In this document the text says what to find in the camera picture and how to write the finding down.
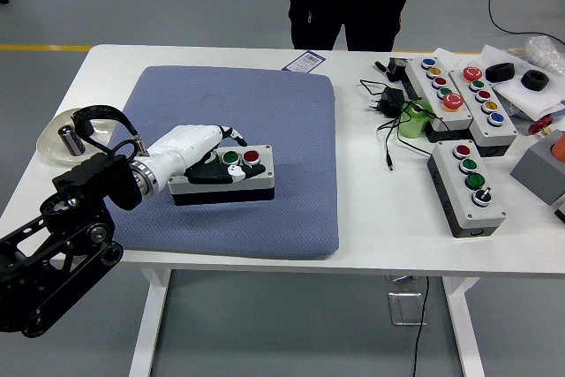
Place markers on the grey block box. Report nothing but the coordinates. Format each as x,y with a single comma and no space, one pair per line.
538,174

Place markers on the grey four-button selector box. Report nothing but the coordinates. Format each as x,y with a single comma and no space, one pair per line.
450,187

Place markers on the white paper sheet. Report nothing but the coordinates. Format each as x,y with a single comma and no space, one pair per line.
529,103

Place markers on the purple and white label card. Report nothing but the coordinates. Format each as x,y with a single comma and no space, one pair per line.
304,61

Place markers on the grey three-button control box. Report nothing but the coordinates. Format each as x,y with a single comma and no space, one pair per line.
220,193

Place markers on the blue-grey padded mat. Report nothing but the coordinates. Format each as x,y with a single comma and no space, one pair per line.
265,107

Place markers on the clear plastic dish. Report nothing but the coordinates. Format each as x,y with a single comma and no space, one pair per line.
48,147

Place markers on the grey five-button box, narrow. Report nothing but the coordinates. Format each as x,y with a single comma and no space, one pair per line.
420,82

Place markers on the silver metal cylinder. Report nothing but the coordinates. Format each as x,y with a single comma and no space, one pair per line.
70,138

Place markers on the black power adapter plug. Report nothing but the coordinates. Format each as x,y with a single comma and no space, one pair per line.
393,96

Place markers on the red valve knob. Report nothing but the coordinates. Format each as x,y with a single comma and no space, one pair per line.
541,125

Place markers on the green tape roll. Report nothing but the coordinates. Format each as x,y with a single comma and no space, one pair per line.
410,126

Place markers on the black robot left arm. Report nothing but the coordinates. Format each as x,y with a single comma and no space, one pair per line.
88,178

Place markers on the clear plastic bag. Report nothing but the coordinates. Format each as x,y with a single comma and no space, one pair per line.
545,52

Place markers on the white and black edge object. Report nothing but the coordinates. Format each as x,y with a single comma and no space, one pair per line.
560,213

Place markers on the grey five-button box, wide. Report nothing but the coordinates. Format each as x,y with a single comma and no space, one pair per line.
503,132

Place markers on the small black device box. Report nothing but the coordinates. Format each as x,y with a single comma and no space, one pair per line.
397,65

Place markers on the white table leg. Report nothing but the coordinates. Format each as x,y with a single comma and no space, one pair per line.
463,328
148,328

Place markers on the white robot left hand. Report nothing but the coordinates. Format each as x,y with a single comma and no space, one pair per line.
185,143

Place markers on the orange cylinder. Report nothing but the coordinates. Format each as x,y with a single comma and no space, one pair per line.
559,147

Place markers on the metal floor outlet plate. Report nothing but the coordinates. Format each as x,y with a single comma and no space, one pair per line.
404,308

